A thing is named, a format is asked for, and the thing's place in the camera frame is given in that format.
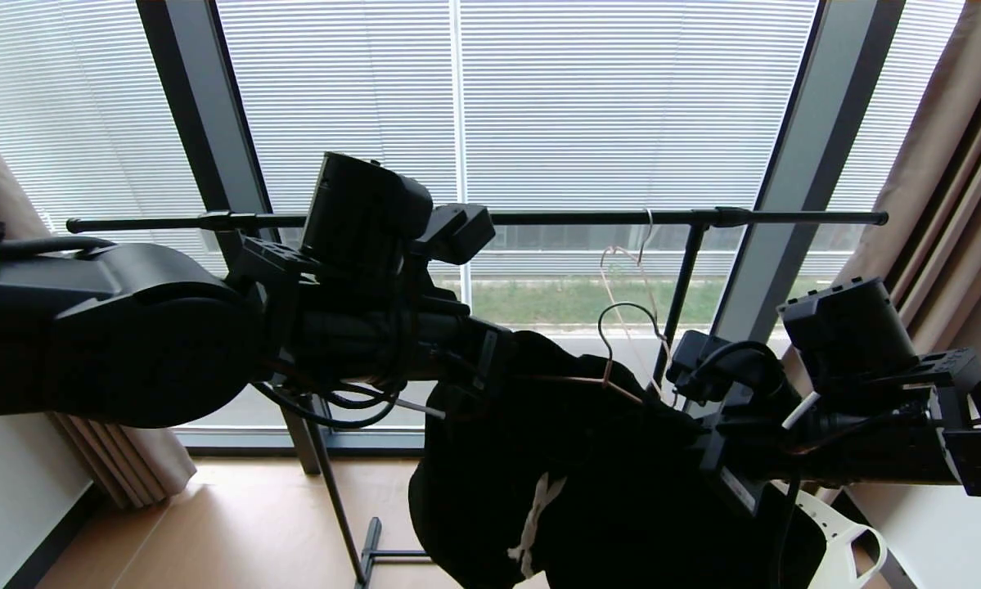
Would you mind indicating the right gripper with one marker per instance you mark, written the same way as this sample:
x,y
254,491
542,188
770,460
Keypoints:
x,y
866,454

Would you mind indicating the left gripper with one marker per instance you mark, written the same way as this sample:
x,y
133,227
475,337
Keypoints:
x,y
375,343

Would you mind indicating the pink clothes hanger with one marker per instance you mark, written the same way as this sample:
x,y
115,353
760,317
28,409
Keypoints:
x,y
649,233
608,352

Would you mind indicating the black shorts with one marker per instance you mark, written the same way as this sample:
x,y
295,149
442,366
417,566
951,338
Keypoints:
x,y
605,491

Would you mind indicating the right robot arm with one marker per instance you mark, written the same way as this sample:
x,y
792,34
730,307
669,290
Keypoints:
x,y
850,327

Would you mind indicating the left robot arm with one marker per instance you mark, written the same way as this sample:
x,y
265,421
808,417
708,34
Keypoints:
x,y
130,343

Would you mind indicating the white laundry basket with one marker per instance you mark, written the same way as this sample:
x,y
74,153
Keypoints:
x,y
846,532

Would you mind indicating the black clothes rack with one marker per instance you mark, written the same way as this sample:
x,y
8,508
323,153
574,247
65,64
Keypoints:
x,y
588,218

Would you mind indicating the beige curtain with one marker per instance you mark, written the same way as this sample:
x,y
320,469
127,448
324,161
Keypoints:
x,y
130,466
948,164

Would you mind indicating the window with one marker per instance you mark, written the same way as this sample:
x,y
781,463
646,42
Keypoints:
x,y
580,123

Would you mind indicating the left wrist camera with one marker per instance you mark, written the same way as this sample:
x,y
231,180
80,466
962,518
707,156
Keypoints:
x,y
457,233

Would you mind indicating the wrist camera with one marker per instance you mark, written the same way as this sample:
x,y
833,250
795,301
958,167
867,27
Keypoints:
x,y
457,233
703,360

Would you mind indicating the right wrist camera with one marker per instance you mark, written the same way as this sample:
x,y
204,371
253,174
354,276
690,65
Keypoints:
x,y
703,360

